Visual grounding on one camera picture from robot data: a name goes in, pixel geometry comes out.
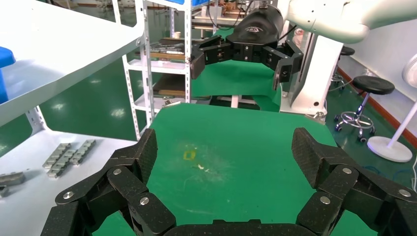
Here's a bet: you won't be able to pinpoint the grey metal rail part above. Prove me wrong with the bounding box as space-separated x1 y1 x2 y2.
0 172 27 188
69 139 97 166
41 143 71 170
46 148 78 179

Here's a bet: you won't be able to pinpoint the metal parts pile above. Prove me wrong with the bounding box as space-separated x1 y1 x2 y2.
150 37 186 56

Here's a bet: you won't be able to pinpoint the white perforated shelf post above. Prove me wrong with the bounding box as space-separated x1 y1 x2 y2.
135 0 155 128
24 106 47 136
183 0 193 103
121 55 141 141

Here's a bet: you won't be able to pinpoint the black swivel stool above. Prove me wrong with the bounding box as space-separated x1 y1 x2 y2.
333 75 396 143
330 45 356 92

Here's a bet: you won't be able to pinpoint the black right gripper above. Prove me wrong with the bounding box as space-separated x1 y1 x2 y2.
190 4 304 91

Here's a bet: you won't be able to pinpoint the white robot torso column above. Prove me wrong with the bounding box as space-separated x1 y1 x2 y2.
280 34 341 115

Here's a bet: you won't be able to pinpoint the white pedestal fan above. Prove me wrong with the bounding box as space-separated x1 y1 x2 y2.
366 54 417 164

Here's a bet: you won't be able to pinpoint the green table cloth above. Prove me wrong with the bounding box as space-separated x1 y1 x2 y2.
190 28 282 113
92 102 379 236

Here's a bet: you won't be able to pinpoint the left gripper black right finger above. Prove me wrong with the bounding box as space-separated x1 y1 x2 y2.
291 127 417 236

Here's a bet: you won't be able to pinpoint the blue plastic bin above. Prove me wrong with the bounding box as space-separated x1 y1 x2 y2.
163 0 212 7
0 46 16 104

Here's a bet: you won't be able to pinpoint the brown wooden board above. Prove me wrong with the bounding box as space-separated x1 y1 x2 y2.
135 50 186 61
153 74 187 97

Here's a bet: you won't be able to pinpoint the white rack shelf board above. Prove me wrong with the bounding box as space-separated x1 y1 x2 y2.
133 94 196 113
125 59 191 75

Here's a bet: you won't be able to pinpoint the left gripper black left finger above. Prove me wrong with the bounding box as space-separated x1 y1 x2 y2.
40 128 177 236

